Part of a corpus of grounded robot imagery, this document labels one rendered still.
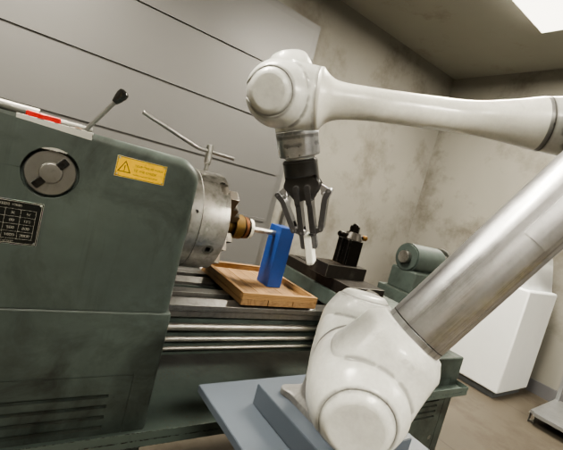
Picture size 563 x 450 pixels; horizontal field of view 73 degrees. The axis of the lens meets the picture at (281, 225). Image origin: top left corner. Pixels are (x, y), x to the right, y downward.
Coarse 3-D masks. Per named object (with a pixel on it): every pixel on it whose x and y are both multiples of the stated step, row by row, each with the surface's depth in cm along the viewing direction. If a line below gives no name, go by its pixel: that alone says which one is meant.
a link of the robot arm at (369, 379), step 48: (528, 192) 56; (480, 240) 57; (528, 240) 54; (432, 288) 58; (480, 288) 55; (336, 336) 64; (384, 336) 56; (432, 336) 56; (336, 384) 53; (384, 384) 52; (432, 384) 56; (336, 432) 52; (384, 432) 51
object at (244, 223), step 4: (240, 216) 129; (240, 220) 128; (244, 220) 129; (248, 220) 131; (232, 224) 127; (236, 224) 127; (240, 224) 128; (244, 224) 128; (248, 224) 130; (232, 228) 127; (236, 228) 126; (240, 228) 128; (244, 228) 128; (248, 228) 130; (228, 232) 128; (232, 232) 128; (236, 232) 127; (240, 232) 128; (244, 232) 130; (248, 232) 130; (232, 236) 127; (236, 236) 129; (240, 236) 129; (244, 236) 130; (248, 236) 132
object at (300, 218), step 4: (292, 188) 82; (296, 188) 82; (292, 192) 82; (296, 192) 82; (296, 196) 82; (296, 200) 82; (296, 204) 83; (300, 204) 83; (296, 208) 84; (300, 208) 83; (296, 212) 84; (300, 212) 83; (304, 212) 86; (300, 216) 84; (304, 216) 86; (300, 220) 84; (304, 220) 85; (300, 224) 84; (304, 224) 85; (300, 228) 84; (304, 228) 86; (300, 232) 84
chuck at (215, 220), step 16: (208, 176) 115; (208, 192) 110; (208, 208) 109; (224, 208) 112; (208, 224) 109; (224, 224) 112; (208, 240) 110; (224, 240) 113; (192, 256) 112; (208, 256) 114
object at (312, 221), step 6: (306, 186) 81; (306, 192) 81; (306, 198) 82; (306, 204) 82; (312, 204) 82; (312, 210) 82; (312, 216) 83; (312, 222) 83; (312, 228) 84; (312, 234) 83
